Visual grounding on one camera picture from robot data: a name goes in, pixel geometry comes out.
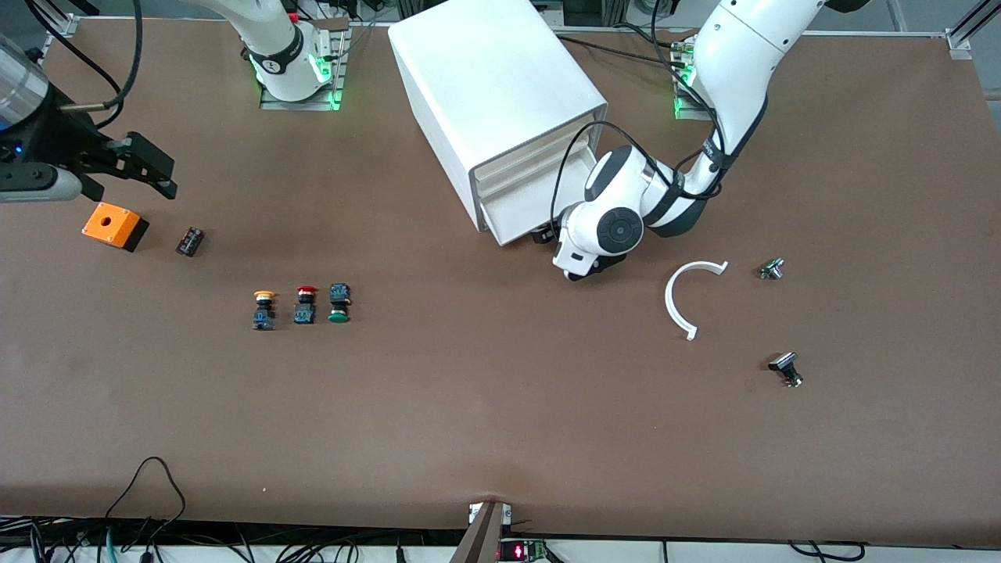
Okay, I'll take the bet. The white curved plastic arc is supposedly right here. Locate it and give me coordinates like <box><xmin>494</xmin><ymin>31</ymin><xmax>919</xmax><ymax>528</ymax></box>
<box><xmin>665</xmin><ymin>260</ymin><xmax>730</xmax><ymax>342</ymax></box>

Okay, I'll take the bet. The circuit board with red display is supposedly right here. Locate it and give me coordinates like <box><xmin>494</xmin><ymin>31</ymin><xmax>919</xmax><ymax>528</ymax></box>
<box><xmin>498</xmin><ymin>538</ymin><xmax>552</xmax><ymax>563</ymax></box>

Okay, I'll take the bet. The orange button enclosure box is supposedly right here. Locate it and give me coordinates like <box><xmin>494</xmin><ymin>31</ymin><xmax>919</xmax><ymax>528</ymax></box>
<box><xmin>81</xmin><ymin>202</ymin><xmax>149</xmax><ymax>253</ymax></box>

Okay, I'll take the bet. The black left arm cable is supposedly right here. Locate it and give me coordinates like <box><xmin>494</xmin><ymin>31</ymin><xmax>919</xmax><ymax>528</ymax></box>
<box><xmin>550</xmin><ymin>23</ymin><xmax>740</xmax><ymax>235</ymax></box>

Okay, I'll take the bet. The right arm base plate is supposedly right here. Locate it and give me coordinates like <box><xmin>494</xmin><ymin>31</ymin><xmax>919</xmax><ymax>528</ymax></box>
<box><xmin>260</xmin><ymin>27</ymin><xmax>349</xmax><ymax>112</ymax></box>

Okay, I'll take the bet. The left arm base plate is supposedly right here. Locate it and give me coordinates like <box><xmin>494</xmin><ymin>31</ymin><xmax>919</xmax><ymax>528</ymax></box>
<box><xmin>674</xmin><ymin>94</ymin><xmax>716</xmax><ymax>123</ymax></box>

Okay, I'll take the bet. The black cable on table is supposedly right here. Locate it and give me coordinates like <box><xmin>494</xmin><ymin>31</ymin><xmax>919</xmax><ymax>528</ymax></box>
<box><xmin>557</xmin><ymin>23</ymin><xmax>689</xmax><ymax>67</ymax></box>

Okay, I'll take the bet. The black selector switch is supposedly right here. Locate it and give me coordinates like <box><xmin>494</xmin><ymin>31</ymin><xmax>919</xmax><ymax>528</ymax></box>
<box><xmin>768</xmin><ymin>352</ymin><xmax>805</xmax><ymax>389</ymax></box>

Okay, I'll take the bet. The thin black looped cable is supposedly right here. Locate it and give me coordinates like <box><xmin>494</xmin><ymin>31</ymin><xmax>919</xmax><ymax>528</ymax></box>
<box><xmin>104</xmin><ymin>457</ymin><xmax>187</xmax><ymax>548</ymax></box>

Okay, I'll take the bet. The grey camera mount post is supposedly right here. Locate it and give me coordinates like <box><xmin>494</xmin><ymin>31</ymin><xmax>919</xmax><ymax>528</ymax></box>
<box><xmin>450</xmin><ymin>500</ymin><xmax>513</xmax><ymax>563</ymax></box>

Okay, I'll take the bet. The black cable bundle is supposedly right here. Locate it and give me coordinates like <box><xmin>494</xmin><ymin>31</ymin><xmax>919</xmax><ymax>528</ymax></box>
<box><xmin>0</xmin><ymin>515</ymin><xmax>470</xmax><ymax>563</ymax></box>

